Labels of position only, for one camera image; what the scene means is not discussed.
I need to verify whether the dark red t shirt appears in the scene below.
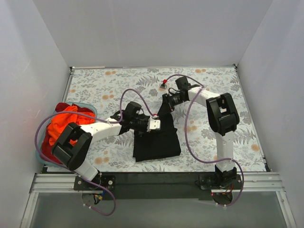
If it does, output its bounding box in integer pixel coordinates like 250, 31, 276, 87
41, 103, 95, 164

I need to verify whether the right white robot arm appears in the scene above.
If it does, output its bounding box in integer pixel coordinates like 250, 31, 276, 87
158, 74, 239, 189

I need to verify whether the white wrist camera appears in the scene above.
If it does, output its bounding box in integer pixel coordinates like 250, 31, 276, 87
147, 118, 161, 132
159, 79, 168, 91

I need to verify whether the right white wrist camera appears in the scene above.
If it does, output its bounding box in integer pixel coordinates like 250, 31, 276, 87
159, 79, 168, 91

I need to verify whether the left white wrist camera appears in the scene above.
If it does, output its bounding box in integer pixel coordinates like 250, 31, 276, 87
147, 118, 161, 132

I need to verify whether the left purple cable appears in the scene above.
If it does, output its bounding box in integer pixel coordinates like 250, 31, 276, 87
34, 88, 159, 216

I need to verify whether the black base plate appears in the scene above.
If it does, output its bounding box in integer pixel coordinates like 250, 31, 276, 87
73, 172, 244, 205

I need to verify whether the teal plastic basket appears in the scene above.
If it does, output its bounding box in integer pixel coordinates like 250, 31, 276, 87
36, 102, 97, 167

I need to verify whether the floral table mat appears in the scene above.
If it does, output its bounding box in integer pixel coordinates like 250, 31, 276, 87
64, 67, 266, 172

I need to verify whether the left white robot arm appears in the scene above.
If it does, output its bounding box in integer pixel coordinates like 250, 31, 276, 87
51, 102, 151, 190

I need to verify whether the aluminium rail frame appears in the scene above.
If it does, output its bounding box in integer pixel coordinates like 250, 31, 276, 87
21, 172, 296, 228

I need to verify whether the orange t shirt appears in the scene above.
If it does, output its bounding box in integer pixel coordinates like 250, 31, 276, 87
47, 103, 95, 146

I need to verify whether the black t shirt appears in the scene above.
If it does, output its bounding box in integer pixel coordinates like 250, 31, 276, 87
133, 103, 181, 162

